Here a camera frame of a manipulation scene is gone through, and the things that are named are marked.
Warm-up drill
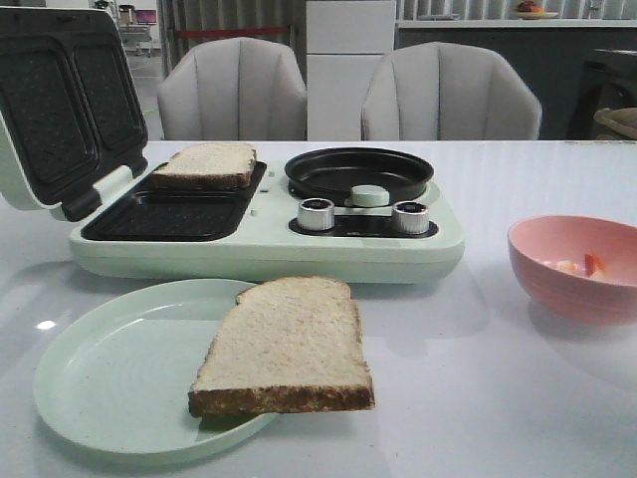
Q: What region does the silver control knob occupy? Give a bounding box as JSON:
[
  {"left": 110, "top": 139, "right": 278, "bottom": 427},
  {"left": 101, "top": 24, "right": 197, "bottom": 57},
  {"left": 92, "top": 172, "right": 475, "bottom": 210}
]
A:
[
  {"left": 391, "top": 201, "right": 430, "bottom": 235},
  {"left": 297, "top": 197, "right": 335, "bottom": 231}
]

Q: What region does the white refrigerator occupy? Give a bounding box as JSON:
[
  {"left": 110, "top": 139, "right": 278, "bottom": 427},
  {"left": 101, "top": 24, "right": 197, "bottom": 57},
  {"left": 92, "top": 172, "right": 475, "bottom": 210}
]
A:
[{"left": 306, "top": 1, "right": 396, "bottom": 141}]

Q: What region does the white bread slice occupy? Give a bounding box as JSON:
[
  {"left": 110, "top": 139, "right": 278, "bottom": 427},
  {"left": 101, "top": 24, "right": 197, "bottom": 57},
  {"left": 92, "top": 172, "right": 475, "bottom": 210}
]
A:
[
  {"left": 150, "top": 142, "right": 257, "bottom": 190},
  {"left": 188, "top": 277, "right": 375, "bottom": 417}
]

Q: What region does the left silver control knob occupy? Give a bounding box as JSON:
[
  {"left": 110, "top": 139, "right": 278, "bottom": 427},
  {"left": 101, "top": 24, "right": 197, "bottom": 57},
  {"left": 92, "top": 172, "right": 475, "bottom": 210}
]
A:
[{"left": 297, "top": 197, "right": 335, "bottom": 231}]

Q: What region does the pink cooked shrimp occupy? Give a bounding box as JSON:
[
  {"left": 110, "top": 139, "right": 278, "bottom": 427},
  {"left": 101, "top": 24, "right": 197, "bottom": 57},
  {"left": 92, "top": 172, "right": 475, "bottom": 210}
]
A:
[{"left": 541, "top": 253, "right": 607, "bottom": 281}]

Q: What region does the right silver control knob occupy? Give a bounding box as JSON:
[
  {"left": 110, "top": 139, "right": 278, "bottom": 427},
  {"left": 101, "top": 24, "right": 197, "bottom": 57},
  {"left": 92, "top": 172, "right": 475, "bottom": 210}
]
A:
[{"left": 391, "top": 201, "right": 430, "bottom": 235}]

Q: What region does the black round frying pan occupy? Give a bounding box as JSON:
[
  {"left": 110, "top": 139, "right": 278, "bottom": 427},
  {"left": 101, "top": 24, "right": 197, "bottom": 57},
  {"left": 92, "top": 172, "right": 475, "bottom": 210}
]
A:
[{"left": 285, "top": 146, "right": 434, "bottom": 206}]

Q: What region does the fruit plate on counter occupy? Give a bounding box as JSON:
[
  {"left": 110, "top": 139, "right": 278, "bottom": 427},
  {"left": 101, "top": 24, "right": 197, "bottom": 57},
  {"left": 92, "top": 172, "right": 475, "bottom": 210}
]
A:
[{"left": 514, "top": 0, "right": 558, "bottom": 20}]

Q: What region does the left grey upholstered chair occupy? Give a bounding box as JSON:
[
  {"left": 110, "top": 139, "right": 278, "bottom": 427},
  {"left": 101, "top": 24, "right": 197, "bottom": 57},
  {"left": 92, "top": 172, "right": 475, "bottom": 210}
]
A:
[{"left": 158, "top": 37, "right": 307, "bottom": 140}]

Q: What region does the green breakfast maker base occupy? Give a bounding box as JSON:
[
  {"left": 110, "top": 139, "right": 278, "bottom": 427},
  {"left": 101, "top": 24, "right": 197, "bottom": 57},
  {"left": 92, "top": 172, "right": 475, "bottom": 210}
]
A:
[{"left": 70, "top": 160, "right": 465, "bottom": 284}]

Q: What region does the grey upholstered chair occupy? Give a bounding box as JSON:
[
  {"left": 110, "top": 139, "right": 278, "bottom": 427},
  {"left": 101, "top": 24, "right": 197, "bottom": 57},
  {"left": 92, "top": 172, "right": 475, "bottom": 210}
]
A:
[
  {"left": 158, "top": 37, "right": 307, "bottom": 140},
  {"left": 360, "top": 42, "right": 542, "bottom": 140}
]

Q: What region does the right grey upholstered chair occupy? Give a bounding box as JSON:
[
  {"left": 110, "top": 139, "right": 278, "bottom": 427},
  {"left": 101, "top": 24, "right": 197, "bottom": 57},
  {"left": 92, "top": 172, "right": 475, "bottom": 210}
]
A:
[{"left": 360, "top": 42, "right": 542, "bottom": 140}]

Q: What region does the light green plastic plate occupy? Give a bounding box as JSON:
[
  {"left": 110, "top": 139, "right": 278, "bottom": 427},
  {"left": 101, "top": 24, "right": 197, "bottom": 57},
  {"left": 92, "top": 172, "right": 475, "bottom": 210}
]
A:
[{"left": 34, "top": 279, "right": 275, "bottom": 465}]

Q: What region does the grey kitchen counter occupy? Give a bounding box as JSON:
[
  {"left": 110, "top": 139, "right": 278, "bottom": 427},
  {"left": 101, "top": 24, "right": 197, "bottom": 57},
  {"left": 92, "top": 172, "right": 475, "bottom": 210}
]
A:
[{"left": 395, "top": 18, "right": 637, "bottom": 140}]

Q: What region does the pink plastic bowl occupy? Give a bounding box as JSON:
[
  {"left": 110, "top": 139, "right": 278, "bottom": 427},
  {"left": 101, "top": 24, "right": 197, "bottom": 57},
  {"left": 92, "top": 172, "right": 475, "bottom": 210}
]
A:
[{"left": 508, "top": 215, "right": 636, "bottom": 326}]

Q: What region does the green breakfast maker lid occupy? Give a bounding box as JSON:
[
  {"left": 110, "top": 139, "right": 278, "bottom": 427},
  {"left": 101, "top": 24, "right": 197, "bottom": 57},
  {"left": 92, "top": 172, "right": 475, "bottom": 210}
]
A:
[{"left": 1, "top": 7, "right": 147, "bottom": 221}]

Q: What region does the beige cushion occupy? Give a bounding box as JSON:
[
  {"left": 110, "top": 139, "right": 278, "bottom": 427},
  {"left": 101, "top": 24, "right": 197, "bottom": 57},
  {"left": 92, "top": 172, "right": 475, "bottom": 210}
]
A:
[{"left": 593, "top": 107, "right": 636, "bottom": 139}]

